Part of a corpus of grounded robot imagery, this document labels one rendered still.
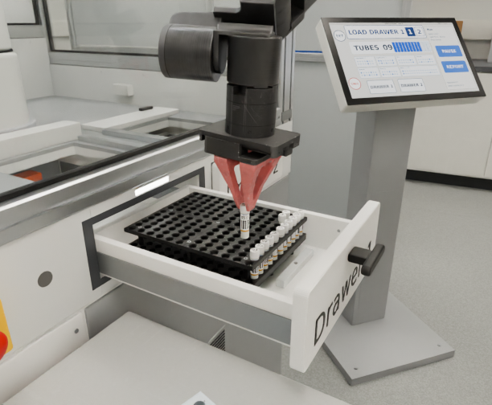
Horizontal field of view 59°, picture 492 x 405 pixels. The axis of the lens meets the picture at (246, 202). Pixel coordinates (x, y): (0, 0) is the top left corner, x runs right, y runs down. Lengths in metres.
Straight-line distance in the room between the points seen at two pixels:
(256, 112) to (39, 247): 0.33
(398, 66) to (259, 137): 1.06
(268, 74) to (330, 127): 1.89
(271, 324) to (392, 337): 1.37
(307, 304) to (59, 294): 0.35
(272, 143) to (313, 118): 1.90
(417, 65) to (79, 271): 1.22
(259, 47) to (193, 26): 0.08
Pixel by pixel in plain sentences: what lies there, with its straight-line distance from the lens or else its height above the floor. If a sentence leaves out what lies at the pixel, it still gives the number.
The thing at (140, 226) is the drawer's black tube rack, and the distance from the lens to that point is 0.68.
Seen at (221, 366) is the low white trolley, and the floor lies 0.76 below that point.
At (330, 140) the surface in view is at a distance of 2.37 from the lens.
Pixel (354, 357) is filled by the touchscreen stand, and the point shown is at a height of 0.03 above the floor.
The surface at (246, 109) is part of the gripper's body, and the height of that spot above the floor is 1.10.
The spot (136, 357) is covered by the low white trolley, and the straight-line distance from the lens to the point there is 0.65.
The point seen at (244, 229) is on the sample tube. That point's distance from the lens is 0.55.
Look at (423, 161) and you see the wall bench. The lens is 3.65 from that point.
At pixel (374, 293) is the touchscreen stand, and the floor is 0.18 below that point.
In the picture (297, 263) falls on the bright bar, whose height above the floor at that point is 0.85.
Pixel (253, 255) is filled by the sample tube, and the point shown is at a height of 0.91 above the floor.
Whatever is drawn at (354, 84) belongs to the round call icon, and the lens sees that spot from 1.38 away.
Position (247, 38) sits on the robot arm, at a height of 1.17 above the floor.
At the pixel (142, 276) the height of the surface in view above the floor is 0.86.
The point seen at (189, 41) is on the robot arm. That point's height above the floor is 1.17.
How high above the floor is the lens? 1.19
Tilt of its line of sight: 23 degrees down
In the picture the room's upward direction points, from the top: straight up
